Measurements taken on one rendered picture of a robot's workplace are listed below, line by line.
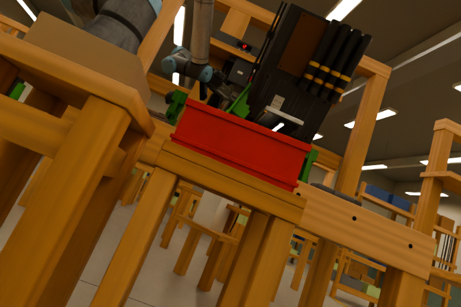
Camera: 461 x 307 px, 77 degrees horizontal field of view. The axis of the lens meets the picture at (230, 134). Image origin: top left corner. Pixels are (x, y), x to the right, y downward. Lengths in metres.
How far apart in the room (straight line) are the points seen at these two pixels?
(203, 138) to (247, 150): 0.11
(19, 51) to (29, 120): 0.12
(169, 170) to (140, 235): 0.14
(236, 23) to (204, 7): 0.75
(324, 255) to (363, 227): 0.66
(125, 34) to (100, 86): 0.21
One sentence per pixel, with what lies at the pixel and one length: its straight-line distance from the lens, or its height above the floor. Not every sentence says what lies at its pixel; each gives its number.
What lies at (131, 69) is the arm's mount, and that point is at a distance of 0.62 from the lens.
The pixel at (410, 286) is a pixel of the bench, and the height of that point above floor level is 0.71.
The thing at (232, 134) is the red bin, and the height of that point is 0.88.
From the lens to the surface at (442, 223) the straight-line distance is 7.64.
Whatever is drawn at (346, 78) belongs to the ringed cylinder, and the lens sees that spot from 1.30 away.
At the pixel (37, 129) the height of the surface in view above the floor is 0.71.
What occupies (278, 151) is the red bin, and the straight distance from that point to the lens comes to 0.68.
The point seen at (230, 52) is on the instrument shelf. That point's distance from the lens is 1.67.
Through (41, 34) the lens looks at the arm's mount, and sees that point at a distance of 0.70.
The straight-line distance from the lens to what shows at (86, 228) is 0.81.
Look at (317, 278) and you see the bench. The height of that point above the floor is 0.56.
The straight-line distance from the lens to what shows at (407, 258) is 1.27.
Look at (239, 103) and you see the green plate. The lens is 1.30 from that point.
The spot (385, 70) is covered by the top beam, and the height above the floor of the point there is 1.90.
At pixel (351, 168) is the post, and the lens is 1.85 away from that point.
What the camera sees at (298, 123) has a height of 1.11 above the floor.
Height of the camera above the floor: 0.71
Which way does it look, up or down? 14 degrees up
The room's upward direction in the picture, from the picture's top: 23 degrees clockwise
